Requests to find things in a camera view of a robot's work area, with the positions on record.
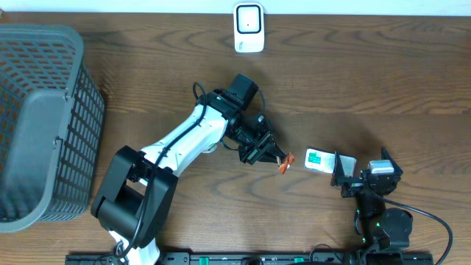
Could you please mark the grey plastic shopping basket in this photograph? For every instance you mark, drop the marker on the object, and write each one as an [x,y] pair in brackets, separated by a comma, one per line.
[52,115]

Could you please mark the orange white snack packet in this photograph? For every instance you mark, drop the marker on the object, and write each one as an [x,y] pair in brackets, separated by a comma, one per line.
[285,163]

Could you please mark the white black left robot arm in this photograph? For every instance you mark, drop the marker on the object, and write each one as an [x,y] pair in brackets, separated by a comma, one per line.
[135,196]

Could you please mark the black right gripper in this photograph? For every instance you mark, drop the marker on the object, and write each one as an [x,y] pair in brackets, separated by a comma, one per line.
[353,187]

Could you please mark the white green carton box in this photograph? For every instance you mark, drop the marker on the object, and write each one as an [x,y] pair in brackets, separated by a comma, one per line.
[320,161]

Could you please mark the white barcode scanner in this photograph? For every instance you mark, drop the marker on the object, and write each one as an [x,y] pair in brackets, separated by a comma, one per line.
[248,24]

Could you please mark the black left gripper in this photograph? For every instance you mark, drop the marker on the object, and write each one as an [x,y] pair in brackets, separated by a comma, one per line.
[259,147]

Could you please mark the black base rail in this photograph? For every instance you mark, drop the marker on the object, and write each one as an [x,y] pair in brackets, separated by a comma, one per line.
[326,258]

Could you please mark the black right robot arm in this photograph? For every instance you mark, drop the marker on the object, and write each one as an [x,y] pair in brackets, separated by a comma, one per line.
[384,230]

